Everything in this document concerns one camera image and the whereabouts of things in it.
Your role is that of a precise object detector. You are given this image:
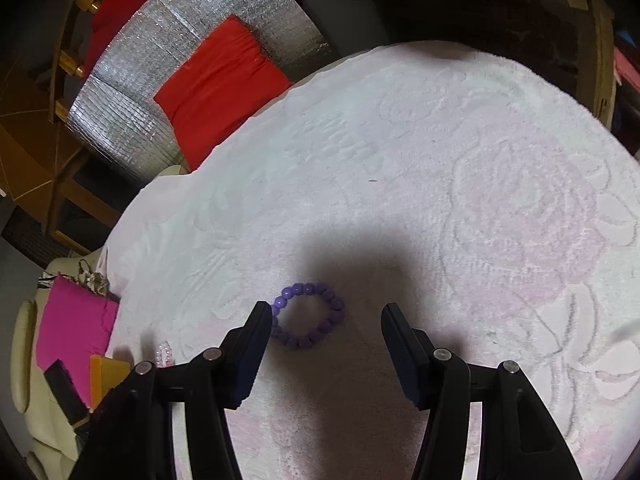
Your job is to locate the red cushion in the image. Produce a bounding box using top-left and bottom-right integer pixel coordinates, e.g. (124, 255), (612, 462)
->
(85, 0), (191, 81)
(153, 15), (293, 171)

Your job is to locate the black and white patterned cloth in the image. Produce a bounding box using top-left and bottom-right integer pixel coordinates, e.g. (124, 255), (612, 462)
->
(40, 270), (108, 296)

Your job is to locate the black block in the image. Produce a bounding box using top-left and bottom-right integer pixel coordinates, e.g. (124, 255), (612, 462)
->
(44, 360), (91, 423)

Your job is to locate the white embossed towel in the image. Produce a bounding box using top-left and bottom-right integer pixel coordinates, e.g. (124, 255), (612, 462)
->
(95, 40), (640, 480)

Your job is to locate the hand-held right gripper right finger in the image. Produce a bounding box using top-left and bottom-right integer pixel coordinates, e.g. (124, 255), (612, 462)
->
(381, 302), (583, 480)

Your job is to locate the orange box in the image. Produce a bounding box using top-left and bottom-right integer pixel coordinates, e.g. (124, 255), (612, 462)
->
(89, 354), (136, 411)

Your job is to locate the silver foil insulation mat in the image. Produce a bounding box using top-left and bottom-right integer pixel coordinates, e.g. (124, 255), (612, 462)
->
(65, 0), (336, 191)

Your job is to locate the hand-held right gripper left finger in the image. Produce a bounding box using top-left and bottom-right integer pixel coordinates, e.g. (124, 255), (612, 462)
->
(67, 301), (273, 480)

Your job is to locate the cream sofa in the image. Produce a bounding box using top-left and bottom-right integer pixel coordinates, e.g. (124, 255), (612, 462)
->
(10, 255), (111, 480)

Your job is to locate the purple bead bracelet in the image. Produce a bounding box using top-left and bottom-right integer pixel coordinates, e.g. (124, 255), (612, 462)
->
(270, 281), (347, 350)

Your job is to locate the pink cloth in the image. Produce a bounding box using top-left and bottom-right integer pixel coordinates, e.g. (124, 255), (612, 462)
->
(36, 275), (120, 408)

